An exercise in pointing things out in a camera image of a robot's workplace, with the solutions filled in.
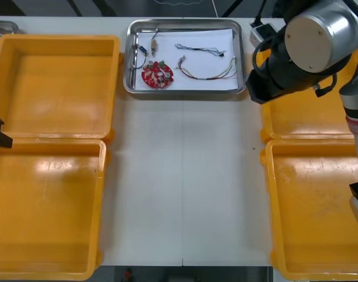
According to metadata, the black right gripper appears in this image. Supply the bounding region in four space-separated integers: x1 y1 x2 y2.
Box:
244 69 285 105

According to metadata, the white paper sheet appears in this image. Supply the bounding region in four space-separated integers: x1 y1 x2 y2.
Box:
134 28 240 92

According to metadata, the steel tray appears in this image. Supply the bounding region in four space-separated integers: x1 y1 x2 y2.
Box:
123 18 246 95
0 20 20 41

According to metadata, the round red circuit board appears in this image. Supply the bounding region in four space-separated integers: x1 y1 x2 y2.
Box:
141 59 175 89

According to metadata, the red green-yellow wire harness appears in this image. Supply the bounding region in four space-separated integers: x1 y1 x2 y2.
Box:
177 56 238 81

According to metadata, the solenoid with white label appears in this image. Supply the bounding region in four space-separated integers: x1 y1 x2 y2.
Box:
150 28 160 56

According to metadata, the solenoid with blue label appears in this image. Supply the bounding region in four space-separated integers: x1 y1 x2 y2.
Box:
130 44 148 71

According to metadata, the yellow-orange plastic bin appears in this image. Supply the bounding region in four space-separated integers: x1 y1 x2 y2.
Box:
256 48 358 145
0 137 108 281
260 139 358 282
0 34 121 142

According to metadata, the twisted blue-white wire harness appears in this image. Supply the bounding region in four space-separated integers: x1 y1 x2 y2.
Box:
174 43 227 58

